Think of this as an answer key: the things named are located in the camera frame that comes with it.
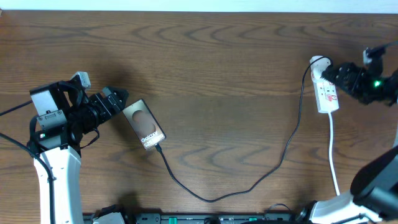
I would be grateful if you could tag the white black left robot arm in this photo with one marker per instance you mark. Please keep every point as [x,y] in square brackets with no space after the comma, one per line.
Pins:
[64,115]

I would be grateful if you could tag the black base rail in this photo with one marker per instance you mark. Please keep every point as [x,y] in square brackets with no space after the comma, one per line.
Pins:
[184,218]

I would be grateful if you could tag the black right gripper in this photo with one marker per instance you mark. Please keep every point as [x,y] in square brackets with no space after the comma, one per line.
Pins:
[347,69]

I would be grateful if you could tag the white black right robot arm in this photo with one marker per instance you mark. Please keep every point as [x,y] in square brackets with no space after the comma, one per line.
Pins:
[373,193]

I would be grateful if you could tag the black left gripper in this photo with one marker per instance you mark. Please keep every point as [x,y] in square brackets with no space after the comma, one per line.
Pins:
[106,110]

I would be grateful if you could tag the white power strip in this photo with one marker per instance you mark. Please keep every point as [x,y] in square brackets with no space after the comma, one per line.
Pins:
[325,92]

